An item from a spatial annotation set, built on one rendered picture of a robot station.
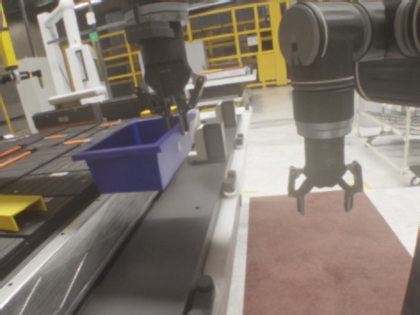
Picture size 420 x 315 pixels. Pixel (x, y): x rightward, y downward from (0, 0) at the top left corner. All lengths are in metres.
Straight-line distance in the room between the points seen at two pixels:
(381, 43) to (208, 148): 0.62
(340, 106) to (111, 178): 0.39
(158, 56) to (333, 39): 0.27
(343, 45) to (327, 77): 0.06
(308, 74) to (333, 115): 0.08
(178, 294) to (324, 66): 0.42
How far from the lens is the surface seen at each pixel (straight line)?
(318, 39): 0.45
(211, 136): 0.93
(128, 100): 1.53
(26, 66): 7.39
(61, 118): 1.79
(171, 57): 0.45
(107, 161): 0.45
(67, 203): 0.58
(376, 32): 0.54
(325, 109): 0.48
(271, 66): 10.69
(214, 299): 0.48
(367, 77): 0.78
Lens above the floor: 1.21
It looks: 19 degrees down
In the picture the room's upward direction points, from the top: 9 degrees counter-clockwise
